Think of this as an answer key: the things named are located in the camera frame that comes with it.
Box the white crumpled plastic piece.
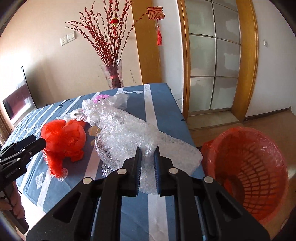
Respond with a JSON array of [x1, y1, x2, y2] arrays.
[[57, 110, 85, 122]]

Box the clear bubble wrap sheet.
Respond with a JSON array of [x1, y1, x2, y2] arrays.
[[81, 98, 204, 194]]

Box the yellowish paper scrap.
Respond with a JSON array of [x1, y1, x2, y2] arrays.
[[87, 126, 101, 146]]

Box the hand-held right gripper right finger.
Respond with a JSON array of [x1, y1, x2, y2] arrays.
[[154, 148, 270, 241]]

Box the pink crumpled wrapper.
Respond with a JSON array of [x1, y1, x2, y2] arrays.
[[93, 94, 109, 104]]

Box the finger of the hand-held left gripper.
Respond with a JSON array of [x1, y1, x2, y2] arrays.
[[0, 138, 47, 168], [0, 135, 37, 156]]

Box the person's left hand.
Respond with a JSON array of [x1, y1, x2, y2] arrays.
[[0, 181, 26, 220]]

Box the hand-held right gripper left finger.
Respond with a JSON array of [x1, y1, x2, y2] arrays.
[[26, 146, 142, 241]]

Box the red plastic bag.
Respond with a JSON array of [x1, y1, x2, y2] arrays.
[[41, 119, 87, 178]]

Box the blue striped tablecloth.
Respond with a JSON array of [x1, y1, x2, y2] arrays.
[[0, 83, 205, 241]]

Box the red lined wastebasket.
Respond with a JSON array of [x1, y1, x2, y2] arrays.
[[200, 127, 289, 228]]

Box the red berry branches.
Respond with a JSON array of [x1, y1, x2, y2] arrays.
[[65, 0, 149, 70]]

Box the clear plastic bag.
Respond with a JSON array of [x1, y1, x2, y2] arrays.
[[104, 93, 130, 110]]

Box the wooden framed glass door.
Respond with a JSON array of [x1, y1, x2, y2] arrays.
[[131, 0, 259, 123]]

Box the glass vase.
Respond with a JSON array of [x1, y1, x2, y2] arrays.
[[100, 59, 123, 90]]

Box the red hanging tassel decoration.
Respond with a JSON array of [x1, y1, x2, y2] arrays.
[[147, 6, 165, 46]]

